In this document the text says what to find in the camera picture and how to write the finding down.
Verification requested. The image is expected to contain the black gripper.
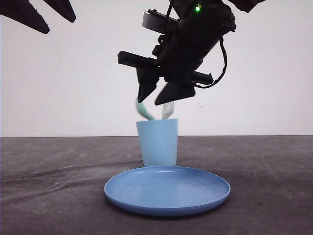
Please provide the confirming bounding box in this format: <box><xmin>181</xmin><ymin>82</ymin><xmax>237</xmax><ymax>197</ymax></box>
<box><xmin>117</xmin><ymin>4</ymin><xmax>236</xmax><ymax>105</ymax></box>

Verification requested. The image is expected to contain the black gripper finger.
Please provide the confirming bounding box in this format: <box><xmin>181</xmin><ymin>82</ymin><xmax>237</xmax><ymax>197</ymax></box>
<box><xmin>0</xmin><ymin>0</ymin><xmax>50</xmax><ymax>34</ymax></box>
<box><xmin>44</xmin><ymin>0</ymin><xmax>76</xmax><ymax>23</ymax></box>

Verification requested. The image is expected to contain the white plastic fork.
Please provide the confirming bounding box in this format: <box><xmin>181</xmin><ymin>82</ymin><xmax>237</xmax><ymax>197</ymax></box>
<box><xmin>162</xmin><ymin>101</ymin><xmax>175</xmax><ymax>119</ymax></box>

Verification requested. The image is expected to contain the mint green plastic spoon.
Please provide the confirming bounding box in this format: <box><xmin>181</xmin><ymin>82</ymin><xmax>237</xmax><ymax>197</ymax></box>
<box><xmin>135</xmin><ymin>98</ymin><xmax>156</xmax><ymax>120</ymax></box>

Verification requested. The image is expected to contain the light blue plastic cup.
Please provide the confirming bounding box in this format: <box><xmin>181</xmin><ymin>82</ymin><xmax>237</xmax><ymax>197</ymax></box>
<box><xmin>136</xmin><ymin>118</ymin><xmax>178</xmax><ymax>167</ymax></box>

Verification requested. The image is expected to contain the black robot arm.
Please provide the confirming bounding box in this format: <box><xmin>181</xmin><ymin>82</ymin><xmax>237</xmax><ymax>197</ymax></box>
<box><xmin>118</xmin><ymin>0</ymin><xmax>236</xmax><ymax>105</ymax></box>

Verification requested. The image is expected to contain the blue plastic plate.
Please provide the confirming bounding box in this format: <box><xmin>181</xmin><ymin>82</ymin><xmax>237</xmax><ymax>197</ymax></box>
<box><xmin>104</xmin><ymin>166</ymin><xmax>231</xmax><ymax>217</ymax></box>

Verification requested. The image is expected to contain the dark grey table cloth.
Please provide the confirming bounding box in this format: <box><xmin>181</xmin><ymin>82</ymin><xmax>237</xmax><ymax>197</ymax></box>
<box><xmin>0</xmin><ymin>136</ymin><xmax>313</xmax><ymax>235</ymax></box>

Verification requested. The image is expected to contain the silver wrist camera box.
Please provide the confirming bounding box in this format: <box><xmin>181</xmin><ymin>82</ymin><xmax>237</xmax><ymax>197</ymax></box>
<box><xmin>142</xmin><ymin>9</ymin><xmax>180</xmax><ymax>34</ymax></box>

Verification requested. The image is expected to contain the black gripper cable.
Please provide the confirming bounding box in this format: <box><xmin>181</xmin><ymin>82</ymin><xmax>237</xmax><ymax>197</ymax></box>
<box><xmin>195</xmin><ymin>36</ymin><xmax>227</xmax><ymax>89</ymax></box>

